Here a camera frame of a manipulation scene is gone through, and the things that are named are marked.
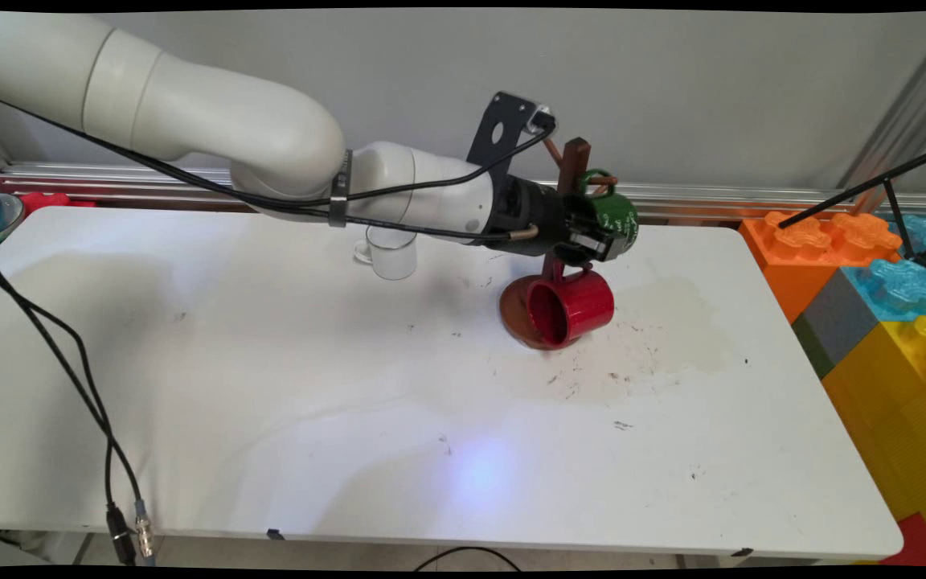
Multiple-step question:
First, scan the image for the aluminium wall rail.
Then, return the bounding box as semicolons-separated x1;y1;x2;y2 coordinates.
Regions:
0;161;926;224

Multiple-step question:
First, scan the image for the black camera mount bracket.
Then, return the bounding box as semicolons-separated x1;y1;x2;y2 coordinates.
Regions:
467;91;540;186

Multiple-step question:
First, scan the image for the orange toy block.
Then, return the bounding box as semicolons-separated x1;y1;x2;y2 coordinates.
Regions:
740;211;902;322

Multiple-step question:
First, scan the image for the black floor cable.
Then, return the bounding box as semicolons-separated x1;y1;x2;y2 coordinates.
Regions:
415;547;522;572

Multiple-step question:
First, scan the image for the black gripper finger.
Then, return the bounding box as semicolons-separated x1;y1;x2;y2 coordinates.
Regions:
563;195;592;234
569;232;621;262

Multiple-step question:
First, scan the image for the cable with metal connector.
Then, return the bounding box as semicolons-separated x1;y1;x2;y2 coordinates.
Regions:
0;257;157;561

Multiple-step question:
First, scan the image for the black tripod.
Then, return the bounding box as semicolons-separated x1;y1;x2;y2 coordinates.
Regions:
776;141;926;274

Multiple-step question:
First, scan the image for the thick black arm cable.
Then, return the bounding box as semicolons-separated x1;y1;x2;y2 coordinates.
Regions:
0;88;540;242

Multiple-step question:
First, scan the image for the green mug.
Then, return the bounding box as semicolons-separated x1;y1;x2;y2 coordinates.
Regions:
578;169;641;260

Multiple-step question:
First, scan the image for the brown wooden mug tree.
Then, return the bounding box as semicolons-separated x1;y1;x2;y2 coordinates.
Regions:
499;137;618;351

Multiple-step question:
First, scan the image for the clear glass cup with handle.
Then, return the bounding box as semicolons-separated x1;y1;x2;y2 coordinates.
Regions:
353;225;418;281

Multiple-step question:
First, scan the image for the blue toy block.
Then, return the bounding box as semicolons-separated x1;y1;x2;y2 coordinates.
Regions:
841;257;926;322
885;213;926;266

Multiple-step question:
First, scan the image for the black cable with black connector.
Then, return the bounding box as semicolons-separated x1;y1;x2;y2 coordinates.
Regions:
0;257;138;565

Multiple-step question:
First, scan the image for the yellow toy block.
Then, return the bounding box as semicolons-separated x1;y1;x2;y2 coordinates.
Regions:
821;314;926;524

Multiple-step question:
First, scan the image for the slanted aluminium profile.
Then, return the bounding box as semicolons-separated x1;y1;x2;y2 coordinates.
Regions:
839;16;926;194

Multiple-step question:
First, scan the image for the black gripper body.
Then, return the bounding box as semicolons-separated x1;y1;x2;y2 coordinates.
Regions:
495;179;568;258

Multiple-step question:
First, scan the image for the red mug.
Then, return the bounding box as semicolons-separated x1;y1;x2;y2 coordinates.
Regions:
526;261;615;348

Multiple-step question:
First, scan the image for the cable strap on arm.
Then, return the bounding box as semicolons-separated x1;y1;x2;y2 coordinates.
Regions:
329;149;353;228

